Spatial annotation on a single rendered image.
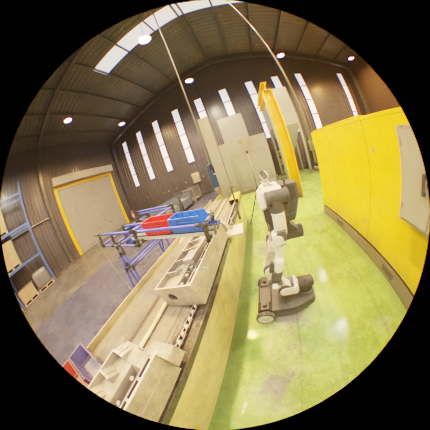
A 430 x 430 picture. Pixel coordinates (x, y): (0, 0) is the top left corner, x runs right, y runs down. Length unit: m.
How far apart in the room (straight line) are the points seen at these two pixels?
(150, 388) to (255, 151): 7.27
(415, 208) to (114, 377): 2.16
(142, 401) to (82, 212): 11.54
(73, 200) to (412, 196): 12.85
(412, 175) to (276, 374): 1.91
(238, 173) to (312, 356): 6.90
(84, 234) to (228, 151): 10.43
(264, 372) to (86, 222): 11.73
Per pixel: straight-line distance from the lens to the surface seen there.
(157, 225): 1.32
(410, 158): 1.48
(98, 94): 11.04
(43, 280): 9.47
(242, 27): 10.89
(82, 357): 1.53
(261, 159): 7.12
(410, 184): 1.52
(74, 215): 11.58
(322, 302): 1.94
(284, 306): 1.70
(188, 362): 0.98
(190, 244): 1.67
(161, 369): 0.82
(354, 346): 1.78
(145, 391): 0.81
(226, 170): 7.25
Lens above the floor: 1.59
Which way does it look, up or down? 17 degrees down
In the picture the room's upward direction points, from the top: 19 degrees counter-clockwise
